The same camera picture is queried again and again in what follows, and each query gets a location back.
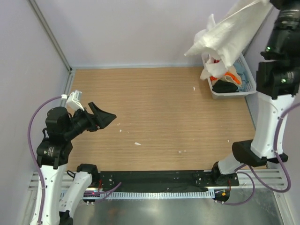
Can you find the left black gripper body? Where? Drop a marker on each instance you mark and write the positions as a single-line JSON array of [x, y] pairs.
[[94, 119]]

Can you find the white t shirt red print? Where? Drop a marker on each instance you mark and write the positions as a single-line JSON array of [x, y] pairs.
[[224, 41]]

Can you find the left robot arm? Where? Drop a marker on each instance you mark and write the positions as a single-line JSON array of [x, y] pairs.
[[51, 160]]

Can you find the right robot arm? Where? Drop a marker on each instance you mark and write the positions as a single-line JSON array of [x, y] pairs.
[[278, 81]]

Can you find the orange garment in basket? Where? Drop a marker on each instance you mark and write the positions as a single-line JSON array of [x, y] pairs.
[[216, 69]]

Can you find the black garment in basket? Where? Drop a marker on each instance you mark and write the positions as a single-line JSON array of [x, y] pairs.
[[224, 87]]

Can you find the beige garment in basket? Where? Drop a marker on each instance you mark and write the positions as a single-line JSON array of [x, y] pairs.
[[231, 76]]

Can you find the white plastic basket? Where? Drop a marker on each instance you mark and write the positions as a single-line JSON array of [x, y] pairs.
[[251, 86]]

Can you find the light blue garment in basket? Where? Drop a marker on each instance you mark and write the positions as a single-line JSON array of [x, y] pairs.
[[243, 75]]

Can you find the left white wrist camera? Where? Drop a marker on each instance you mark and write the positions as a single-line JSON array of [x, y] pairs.
[[73, 100]]

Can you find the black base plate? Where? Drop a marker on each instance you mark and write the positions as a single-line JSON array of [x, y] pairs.
[[166, 181]]

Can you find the left corner aluminium post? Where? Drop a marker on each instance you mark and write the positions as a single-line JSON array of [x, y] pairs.
[[37, 11]]

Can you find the white slotted cable duct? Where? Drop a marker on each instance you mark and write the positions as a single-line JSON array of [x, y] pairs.
[[133, 196]]

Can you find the aluminium rail frame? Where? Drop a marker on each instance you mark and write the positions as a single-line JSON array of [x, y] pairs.
[[271, 177]]

